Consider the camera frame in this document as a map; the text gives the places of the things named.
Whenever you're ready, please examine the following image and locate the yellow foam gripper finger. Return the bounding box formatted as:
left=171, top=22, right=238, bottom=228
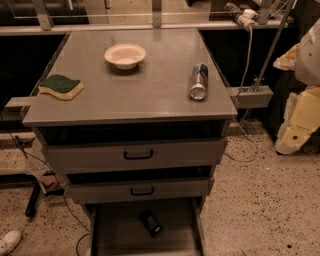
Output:
left=273, top=44, right=299, bottom=71
left=275, top=86, right=320, bottom=154

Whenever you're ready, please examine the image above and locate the black rxbar chocolate bar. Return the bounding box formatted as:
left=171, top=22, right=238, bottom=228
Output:
left=138, top=210, right=161, bottom=238

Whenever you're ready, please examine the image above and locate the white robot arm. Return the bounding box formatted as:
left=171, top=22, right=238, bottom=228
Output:
left=273, top=19, right=320, bottom=154

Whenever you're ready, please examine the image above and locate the grey drawer cabinet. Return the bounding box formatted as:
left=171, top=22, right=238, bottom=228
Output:
left=21, top=28, right=238, bottom=256

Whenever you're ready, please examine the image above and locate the grey bottom drawer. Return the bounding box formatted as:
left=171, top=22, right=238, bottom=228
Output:
left=87, top=198, right=207, bottom=256

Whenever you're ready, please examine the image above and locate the grey drawer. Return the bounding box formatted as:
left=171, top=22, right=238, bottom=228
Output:
left=67, top=177, right=214, bottom=204
left=43, top=138, right=227, bottom=174
left=87, top=198, right=207, bottom=256

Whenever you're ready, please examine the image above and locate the grey middle drawer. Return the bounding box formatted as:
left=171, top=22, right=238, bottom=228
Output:
left=67, top=177, right=214, bottom=204

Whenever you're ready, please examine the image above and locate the grey top drawer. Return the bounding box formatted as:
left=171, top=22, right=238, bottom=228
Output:
left=43, top=138, right=227, bottom=174

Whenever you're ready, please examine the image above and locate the metal diagonal pole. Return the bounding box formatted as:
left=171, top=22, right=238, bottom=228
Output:
left=250, top=0, right=296, bottom=92

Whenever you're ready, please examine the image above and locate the white power strip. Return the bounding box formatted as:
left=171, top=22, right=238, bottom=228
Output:
left=224, top=2, right=257, bottom=31

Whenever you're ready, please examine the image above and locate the silver blue drink can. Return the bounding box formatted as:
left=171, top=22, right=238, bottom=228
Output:
left=190, top=63, right=208, bottom=101

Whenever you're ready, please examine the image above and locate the white paper bowl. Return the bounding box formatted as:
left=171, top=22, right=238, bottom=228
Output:
left=104, top=44, right=146, bottom=70

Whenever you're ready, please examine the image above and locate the green yellow sponge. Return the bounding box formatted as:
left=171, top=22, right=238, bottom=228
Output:
left=38, top=74, right=84, bottom=101

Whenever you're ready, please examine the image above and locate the black floor clamp tool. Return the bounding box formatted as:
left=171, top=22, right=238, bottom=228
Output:
left=25, top=181, right=64, bottom=218

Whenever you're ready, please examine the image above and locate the white sneaker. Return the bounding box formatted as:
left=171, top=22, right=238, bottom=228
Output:
left=0, top=230, right=22, bottom=256

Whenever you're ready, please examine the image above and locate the grey side bracket block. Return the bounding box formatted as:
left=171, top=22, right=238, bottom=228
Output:
left=227, top=86, right=273, bottom=109

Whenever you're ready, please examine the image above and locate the black floor cable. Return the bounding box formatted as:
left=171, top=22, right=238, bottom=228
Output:
left=0, top=113, right=91, bottom=256

